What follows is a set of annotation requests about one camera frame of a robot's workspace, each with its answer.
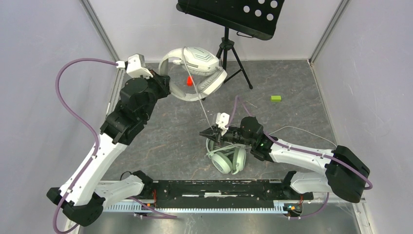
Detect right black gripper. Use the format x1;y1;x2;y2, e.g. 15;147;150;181
199;125;254;147

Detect green headphone cable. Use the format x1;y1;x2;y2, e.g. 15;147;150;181
206;125;338;156

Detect green headphones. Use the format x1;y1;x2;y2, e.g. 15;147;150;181
206;139;250;175

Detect white headphone cable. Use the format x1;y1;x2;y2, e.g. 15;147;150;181
181;47;216;131

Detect white grey headphones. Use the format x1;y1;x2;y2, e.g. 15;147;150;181
158;47;227;101

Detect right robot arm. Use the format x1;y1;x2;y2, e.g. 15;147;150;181
199;117;373;203

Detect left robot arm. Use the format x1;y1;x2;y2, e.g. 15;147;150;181
47;73;170;227

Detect red small block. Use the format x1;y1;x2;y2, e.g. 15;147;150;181
187;76;194;87

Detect green small block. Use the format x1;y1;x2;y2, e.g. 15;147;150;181
270;95;282;102

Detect black music stand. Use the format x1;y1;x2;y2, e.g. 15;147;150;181
176;0;284;89

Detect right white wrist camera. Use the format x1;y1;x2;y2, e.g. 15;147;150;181
215;113;230;130

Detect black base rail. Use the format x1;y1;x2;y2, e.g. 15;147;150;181
136;179;314;209

